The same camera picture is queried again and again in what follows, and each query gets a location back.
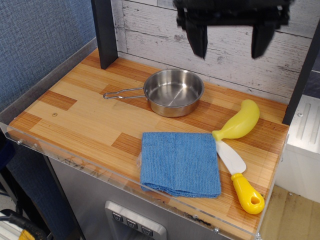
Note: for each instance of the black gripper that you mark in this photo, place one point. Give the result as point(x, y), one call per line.
point(194, 16)

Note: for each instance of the white knife yellow handle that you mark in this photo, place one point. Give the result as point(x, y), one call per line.
point(249, 198)

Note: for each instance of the stainless steel pot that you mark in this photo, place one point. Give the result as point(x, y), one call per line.
point(170, 93)

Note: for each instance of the yellow plastic banana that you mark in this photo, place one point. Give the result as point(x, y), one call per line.
point(241, 123)

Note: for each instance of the blue folded cloth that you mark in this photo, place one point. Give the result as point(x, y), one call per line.
point(180, 164)

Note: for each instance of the white appliance at right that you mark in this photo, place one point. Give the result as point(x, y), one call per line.
point(299, 168)

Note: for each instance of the clear acrylic edge guard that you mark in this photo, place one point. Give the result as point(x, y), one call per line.
point(111, 150)

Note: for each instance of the silver button panel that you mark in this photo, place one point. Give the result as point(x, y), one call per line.
point(117, 214)

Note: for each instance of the yellow black object bottom left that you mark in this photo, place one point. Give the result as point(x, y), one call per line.
point(16, 227)

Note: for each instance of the black left post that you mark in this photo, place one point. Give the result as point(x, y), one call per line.
point(105, 32)

